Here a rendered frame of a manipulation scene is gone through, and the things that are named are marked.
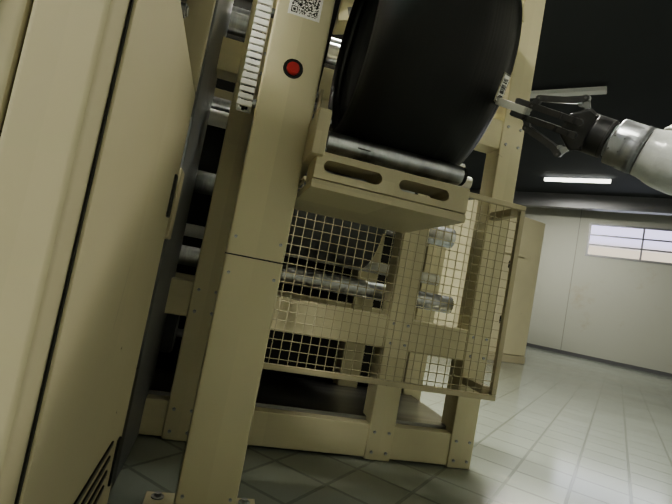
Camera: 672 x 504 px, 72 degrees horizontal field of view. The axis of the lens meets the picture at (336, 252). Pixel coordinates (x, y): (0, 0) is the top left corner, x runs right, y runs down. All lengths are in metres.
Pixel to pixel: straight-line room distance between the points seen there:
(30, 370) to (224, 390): 0.72
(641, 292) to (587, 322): 1.27
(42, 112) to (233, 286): 0.71
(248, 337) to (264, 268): 0.15
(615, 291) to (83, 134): 11.98
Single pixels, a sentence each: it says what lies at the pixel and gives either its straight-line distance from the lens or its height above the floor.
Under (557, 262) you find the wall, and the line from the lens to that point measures 12.29.
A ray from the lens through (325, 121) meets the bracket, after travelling 0.98.
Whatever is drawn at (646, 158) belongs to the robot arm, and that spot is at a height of 0.92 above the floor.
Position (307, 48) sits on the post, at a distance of 1.16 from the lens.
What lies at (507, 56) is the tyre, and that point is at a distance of 1.10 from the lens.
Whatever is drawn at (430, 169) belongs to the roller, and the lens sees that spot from 1.08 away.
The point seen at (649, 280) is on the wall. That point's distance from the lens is 12.19.
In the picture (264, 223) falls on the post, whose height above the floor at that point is 0.70.
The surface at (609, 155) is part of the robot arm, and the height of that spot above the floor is 0.93.
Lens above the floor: 0.60
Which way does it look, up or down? 4 degrees up
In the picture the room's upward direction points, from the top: 11 degrees clockwise
